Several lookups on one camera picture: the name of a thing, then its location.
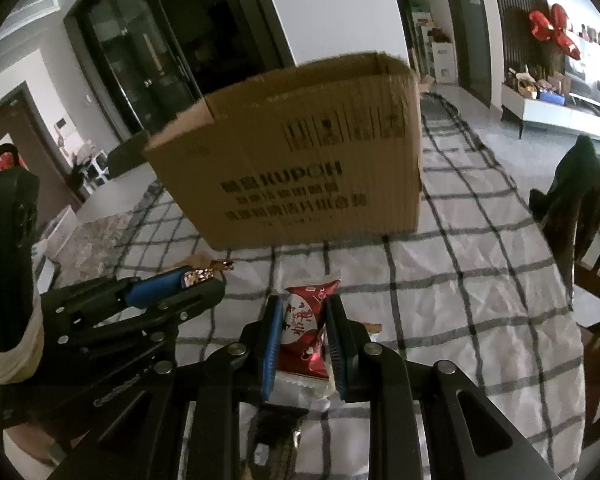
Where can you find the brown cardboard box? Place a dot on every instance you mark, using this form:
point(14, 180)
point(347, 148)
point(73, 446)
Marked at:
point(327, 150)

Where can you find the white shelf cart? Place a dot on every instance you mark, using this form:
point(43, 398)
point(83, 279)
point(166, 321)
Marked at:
point(435, 50)

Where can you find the left operator hand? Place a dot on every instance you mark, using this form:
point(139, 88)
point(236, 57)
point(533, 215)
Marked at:
point(21, 317)

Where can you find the dark green garment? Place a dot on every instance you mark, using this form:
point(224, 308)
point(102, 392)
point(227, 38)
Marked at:
point(575, 179)

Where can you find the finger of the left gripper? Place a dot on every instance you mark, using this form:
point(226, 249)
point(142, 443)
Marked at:
point(180, 304)
point(101, 298)

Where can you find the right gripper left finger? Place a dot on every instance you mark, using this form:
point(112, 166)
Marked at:
point(262, 340)

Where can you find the floral patterned placemat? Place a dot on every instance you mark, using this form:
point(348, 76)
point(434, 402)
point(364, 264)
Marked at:
point(92, 250)

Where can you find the small dark cracker pack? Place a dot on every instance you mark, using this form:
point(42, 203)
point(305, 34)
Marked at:
point(273, 441)

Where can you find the white low tv cabinet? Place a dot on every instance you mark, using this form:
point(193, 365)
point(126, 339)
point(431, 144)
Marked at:
point(530, 112)

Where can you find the dark upholstered chair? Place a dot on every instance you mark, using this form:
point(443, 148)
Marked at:
point(128, 155)

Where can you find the red bow balloon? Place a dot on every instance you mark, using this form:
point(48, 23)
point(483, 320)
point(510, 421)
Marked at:
point(554, 27)

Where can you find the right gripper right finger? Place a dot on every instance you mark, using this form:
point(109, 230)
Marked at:
point(355, 370)

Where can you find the checkered white tablecloth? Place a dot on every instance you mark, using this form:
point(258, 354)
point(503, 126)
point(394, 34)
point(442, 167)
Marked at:
point(475, 284)

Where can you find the red white snack packet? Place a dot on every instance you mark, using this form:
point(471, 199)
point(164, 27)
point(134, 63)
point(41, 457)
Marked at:
point(301, 360)

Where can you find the pile of candies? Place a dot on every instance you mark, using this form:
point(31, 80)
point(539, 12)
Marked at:
point(201, 268)

